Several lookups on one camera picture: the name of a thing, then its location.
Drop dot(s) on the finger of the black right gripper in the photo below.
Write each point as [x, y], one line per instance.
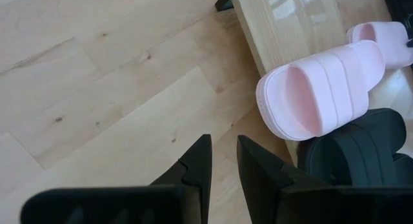
[410, 42]

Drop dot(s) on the wooden shelf with black frame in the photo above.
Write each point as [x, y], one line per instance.
[290, 30]

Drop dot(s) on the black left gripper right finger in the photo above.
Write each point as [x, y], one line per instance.
[258, 175]

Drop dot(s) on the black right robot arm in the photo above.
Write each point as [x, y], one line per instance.
[401, 4]

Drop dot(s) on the pink slide sandal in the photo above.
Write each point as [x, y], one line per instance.
[390, 43]
[322, 88]

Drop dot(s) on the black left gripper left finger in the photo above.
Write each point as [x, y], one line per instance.
[198, 179]

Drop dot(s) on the black slide sandal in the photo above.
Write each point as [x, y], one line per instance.
[361, 146]

